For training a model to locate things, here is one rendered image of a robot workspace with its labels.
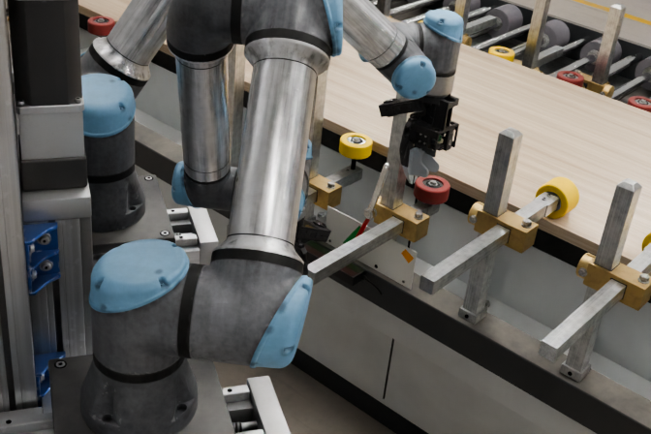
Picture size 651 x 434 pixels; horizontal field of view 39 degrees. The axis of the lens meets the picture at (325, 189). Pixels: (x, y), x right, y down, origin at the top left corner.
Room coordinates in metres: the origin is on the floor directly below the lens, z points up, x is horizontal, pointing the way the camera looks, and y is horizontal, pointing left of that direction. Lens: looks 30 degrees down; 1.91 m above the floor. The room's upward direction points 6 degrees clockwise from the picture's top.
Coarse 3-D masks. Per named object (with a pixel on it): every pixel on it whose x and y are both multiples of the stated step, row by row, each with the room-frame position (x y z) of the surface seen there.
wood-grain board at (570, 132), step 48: (96, 0) 2.82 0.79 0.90; (336, 96) 2.27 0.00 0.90; (384, 96) 2.30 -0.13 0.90; (480, 96) 2.38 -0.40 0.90; (528, 96) 2.41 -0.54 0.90; (576, 96) 2.45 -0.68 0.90; (384, 144) 2.01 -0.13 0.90; (480, 144) 2.07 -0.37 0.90; (528, 144) 2.10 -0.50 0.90; (576, 144) 2.13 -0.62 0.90; (624, 144) 2.16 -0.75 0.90; (480, 192) 1.84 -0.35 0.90; (528, 192) 1.85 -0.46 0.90; (576, 240) 1.69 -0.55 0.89
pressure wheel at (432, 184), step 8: (432, 176) 1.87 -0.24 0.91; (416, 184) 1.83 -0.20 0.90; (424, 184) 1.83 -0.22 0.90; (432, 184) 1.83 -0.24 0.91; (440, 184) 1.84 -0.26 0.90; (448, 184) 1.84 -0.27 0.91; (416, 192) 1.82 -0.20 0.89; (424, 192) 1.80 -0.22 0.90; (432, 192) 1.80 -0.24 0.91; (440, 192) 1.80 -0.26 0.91; (448, 192) 1.82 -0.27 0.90; (424, 200) 1.80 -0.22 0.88; (432, 200) 1.80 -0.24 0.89; (440, 200) 1.80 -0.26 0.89
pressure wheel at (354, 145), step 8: (344, 136) 2.03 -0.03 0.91; (352, 136) 2.04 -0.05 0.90; (360, 136) 2.04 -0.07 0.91; (344, 144) 1.99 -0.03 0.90; (352, 144) 1.98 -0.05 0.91; (360, 144) 1.99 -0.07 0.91; (368, 144) 1.99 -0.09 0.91; (344, 152) 1.98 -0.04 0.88; (352, 152) 1.97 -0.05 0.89; (360, 152) 1.98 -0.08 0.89; (368, 152) 1.99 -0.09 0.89; (352, 160) 2.01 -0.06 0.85; (352, 168) 2.01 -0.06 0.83
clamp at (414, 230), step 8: (376, 208) 1.78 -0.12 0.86; (384, 208) 1.77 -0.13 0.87; (400, 208) 1.77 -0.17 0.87; (408, 208) 1.77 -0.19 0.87; (376, 216) 1.78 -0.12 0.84; (384, 216) 1.76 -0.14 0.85; (400, 216) 1.74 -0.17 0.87; (408, 216) 1.74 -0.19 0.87; (424, 216) 1.75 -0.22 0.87; (408, 224) 1.72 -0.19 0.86; (416, 224) 1.71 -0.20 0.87; (424, 224) 1.74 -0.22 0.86; (408, 232) 1.72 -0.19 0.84; (416, 232) 1.71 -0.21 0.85; (424, 232) 1.74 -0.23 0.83; (416, 240) 1.72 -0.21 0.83
